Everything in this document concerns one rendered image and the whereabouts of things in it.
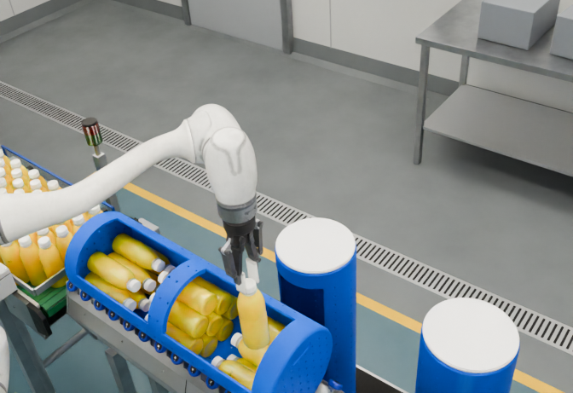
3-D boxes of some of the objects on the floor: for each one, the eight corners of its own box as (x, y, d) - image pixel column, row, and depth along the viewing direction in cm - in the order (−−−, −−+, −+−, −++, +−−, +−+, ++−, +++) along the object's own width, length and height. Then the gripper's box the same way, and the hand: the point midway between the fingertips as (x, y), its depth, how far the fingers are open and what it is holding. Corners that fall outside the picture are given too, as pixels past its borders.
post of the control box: (64, 451, 288) (-13, 291, 227) (58, 446, 290) (-20, 286, 229) (71, 444, 290) (-3, 284, 230) (66, 439, 292) (-9, 280, 232)
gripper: (225, 239, 143) (236, 314, 158) (274, 199, 153) (280, 272, 168) (200, 227, 147) (213, 300, 162) (249, 187, 157) (257, 260, 172)
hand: (246, 276), depth 163 cm, fingers closed on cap, 4 cm apart
